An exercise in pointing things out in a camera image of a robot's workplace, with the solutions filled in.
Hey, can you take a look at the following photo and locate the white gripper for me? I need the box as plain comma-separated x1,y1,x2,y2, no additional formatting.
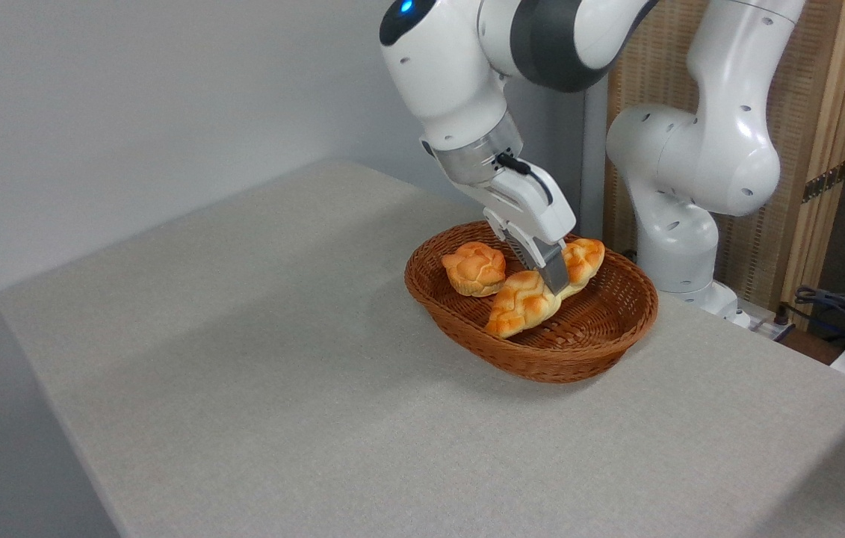
482,167,578,296

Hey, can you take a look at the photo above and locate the long braided golden bread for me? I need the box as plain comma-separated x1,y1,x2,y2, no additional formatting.
484,238,606,340

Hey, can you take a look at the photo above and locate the round golden bread bun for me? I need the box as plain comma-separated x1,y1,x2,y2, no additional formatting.
442,241,507,298

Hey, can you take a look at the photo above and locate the brown wicker oval basket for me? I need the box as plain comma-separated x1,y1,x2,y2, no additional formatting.
404,219,659,384

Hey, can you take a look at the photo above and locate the white vertical pipe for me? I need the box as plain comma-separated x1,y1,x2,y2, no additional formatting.
583,71,611,241

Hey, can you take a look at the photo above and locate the white power strip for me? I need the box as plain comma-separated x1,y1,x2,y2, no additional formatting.
745,312,793,341

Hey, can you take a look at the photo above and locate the black screen hinge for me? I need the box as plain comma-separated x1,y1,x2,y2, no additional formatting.
801,159,845,204

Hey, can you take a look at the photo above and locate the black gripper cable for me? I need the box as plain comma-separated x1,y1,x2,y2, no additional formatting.
495,152,554,207

